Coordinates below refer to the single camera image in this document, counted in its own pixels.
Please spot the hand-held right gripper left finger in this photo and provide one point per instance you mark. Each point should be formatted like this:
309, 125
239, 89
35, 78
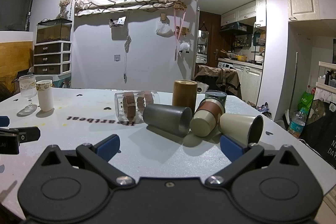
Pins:
109, 147

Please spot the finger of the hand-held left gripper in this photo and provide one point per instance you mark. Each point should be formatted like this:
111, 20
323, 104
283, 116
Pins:
3, 121
29, 134

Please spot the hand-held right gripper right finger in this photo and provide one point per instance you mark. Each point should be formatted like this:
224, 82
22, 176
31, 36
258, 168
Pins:
231, 148

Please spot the cream cup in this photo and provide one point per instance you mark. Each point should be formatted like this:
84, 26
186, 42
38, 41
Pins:
236, 125

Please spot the beige cup brown sleeve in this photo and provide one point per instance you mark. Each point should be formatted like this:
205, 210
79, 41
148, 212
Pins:
206, 120

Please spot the white patterned paper cup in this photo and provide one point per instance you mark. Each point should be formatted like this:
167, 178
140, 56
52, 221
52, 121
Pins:
45, 96

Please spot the clear glass cup cork rings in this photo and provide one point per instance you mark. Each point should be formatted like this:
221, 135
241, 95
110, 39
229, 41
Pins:
131, 106

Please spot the dark green cup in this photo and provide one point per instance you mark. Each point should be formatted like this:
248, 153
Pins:
216, 97

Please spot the grey metal cup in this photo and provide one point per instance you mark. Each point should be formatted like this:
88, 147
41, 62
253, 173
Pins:
165, 119

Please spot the brown bamboo cup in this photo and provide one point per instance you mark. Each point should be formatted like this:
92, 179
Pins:
184, 96

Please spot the ribbed glass goblet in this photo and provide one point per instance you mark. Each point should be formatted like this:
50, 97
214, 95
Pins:
27, 87

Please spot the wooden panel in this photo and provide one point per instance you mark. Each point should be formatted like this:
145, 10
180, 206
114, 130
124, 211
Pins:
15, 56

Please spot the kitchen lower cabinets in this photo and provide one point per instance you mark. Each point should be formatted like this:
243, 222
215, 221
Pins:
249, 82

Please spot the kitchen cabinets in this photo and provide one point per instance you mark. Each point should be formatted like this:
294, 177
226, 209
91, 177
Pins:
249, 82
244, 10

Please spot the brown jacket on chair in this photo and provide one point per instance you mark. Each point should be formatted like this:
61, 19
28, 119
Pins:
223, 79

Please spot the plastic water bottle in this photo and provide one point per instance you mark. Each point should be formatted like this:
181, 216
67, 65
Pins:
297, 123

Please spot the white drawer unit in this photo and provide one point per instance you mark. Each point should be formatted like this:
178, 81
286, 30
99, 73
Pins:
52, 58

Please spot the washing machine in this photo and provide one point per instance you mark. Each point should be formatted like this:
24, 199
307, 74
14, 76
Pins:
225, 65

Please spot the green bag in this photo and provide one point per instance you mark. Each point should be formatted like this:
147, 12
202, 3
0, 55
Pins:
305, 101

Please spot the black printed apron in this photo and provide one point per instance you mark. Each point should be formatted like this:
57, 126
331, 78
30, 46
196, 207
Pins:
319, 127

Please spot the mop pole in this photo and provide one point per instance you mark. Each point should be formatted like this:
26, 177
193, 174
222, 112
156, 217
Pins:
294, 77

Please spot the glass fish tank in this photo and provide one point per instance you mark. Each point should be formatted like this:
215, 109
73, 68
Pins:
53, 31

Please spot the dark wooden door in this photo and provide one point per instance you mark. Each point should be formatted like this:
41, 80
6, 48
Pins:
208, 40

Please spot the sheep plush toy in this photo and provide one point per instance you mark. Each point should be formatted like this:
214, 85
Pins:
185, 47

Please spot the white shelf with bottles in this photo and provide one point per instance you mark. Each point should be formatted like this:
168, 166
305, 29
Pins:
326, 77

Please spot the range hood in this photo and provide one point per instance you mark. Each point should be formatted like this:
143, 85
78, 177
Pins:
235, 27

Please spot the white hanging bag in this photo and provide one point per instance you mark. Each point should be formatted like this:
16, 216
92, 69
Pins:
164, 29

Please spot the dried flowers vase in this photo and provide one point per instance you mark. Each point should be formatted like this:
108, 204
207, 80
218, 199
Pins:
63, 5

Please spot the pink ribbon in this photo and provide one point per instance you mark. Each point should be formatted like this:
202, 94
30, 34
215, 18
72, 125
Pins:
179, 27

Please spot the kitchen upper cabinets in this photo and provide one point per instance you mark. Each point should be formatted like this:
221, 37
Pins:
244, 10

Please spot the wooden hook rack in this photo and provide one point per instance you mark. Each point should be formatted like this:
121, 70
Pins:
180, 6

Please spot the wall socket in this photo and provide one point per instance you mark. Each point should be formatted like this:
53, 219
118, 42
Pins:
117, 58

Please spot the teal wall rack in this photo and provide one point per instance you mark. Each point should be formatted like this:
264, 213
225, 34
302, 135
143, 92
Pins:
258, 39

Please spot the clear wall holder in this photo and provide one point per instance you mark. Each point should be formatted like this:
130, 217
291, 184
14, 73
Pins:
117, 22

